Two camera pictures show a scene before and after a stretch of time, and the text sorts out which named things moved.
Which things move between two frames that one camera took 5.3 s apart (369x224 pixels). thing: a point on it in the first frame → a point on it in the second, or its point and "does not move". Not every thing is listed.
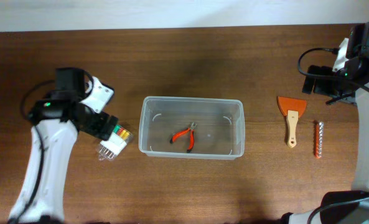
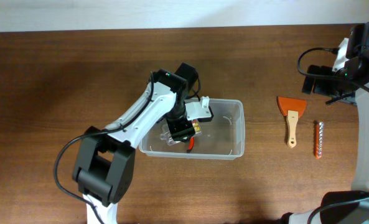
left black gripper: [98, 129] → [182, 130]
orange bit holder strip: [318, 131] does not move
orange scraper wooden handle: [292, 107] does not move
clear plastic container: [191, 127] does not move
